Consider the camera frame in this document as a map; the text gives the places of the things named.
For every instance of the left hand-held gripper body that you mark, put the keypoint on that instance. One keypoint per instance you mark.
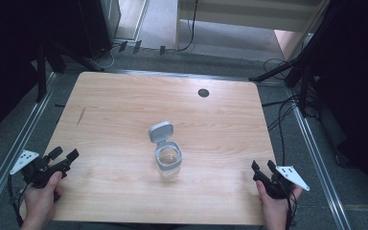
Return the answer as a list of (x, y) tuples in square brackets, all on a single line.
[(40, 174)]

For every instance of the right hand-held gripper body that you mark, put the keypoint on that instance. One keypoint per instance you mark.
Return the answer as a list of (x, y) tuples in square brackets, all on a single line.
[(282, 183)]

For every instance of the clear jar with grey lid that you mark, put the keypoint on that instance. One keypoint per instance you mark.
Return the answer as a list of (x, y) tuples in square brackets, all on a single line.
[(168, 156)]

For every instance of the person's right hand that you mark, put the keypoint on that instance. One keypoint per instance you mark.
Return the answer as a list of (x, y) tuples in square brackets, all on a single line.
[(274, 209)]

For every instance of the person's left hand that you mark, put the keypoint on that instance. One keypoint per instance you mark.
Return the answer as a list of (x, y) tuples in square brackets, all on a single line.
[(40, 202)]

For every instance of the black metal stand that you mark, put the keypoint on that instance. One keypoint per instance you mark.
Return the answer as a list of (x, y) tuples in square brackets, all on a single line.
[(41, 73)]

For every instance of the grey round table grommet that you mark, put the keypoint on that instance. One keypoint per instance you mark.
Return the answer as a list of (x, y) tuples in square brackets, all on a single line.
[(203, 93)]

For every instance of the black tripod stand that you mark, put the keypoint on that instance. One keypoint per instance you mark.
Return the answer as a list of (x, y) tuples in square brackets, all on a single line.
[(287, 68)]

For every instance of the small black plug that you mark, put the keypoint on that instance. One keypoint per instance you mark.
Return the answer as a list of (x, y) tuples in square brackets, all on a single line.
[(137, 46), (162, 50), (123, 46)]

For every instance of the black cabinet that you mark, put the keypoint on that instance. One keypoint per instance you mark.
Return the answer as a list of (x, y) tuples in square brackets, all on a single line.
[(99, 25)]

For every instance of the aluminium floor rail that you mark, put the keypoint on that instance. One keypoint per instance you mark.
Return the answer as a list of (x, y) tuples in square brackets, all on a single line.
[(185, 74), (319, 159), (16, 143)]

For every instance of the white furniture frame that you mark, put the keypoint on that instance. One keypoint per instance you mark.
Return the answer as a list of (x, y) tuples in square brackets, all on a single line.
[(249, 14)]

